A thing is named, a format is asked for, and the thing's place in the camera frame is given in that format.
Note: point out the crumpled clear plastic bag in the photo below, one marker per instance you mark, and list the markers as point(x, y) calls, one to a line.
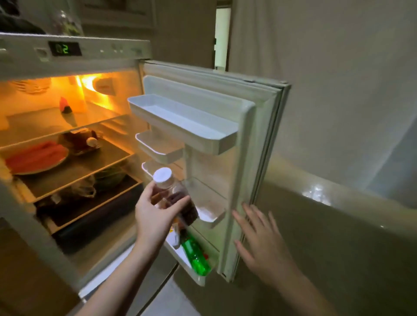
point(83, 188)

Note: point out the bottle with red cap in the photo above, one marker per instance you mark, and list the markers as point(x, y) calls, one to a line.
point(66, 105)

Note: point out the plate of red watermelon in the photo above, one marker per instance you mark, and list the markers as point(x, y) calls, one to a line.
point(35, 158)

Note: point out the clear plastic bottle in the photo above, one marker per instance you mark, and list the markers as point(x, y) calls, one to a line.
point(66, 24)

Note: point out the person's left thumb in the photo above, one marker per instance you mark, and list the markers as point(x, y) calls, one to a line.
point(177, 208)

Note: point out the person's right hand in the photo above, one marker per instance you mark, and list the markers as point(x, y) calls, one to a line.
point(267, 247)

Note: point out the green digital display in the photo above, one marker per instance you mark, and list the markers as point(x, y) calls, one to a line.
point(65, 48)

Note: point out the glass refrigerator shelf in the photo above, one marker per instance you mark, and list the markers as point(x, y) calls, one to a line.
point(78, 169)
point(81, 208)
point(39, 125)

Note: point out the person's right little finger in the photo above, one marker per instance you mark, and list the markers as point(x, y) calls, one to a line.
point(273, 223)

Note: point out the clear bottle with white cap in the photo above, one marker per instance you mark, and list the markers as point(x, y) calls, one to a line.
point(182, 200)

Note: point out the dark bag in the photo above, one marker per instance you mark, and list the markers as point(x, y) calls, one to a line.
point(16, 24)

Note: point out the white refrigerator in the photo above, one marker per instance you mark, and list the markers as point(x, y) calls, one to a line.
point(19, 55)

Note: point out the green plastic bottle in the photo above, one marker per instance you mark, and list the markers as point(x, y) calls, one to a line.
point(195, 257)

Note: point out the dark jar with white lid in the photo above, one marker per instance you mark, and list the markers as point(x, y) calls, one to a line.
point(79, 141)

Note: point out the small white packet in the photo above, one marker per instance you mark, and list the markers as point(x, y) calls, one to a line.
point(175, 239)

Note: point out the long white door shelf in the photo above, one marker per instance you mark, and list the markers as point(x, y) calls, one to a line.
point(182, 260)

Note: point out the person's right thumb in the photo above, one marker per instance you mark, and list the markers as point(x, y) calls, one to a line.
point(243, 254)

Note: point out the person's left forearm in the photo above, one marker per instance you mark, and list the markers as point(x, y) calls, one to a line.
point(123, 283)

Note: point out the person's left hand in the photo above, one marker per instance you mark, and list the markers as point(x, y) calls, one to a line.
point(151, 224)

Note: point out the refrigerator lamp cover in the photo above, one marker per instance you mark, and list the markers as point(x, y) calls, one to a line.
point(105, 86)

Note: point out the white refrigerator door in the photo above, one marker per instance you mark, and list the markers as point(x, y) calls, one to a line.
point(251, 136)

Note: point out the small white door shelf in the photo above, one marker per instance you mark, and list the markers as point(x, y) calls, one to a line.
point(208, 208)
point(159, 148)
point(148, 167)

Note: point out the dark crisper drawer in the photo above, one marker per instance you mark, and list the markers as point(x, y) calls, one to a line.
point(94, 224)

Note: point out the wall cabinet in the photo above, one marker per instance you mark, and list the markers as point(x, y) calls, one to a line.
point(117, 14)

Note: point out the person's right forearm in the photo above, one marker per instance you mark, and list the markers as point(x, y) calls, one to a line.
point(303, 293)

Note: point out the person's right middle finger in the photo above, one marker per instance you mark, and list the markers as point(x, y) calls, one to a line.
point(253, 217)

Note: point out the wide white door shelf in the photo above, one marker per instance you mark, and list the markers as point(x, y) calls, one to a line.
point(189, 123)

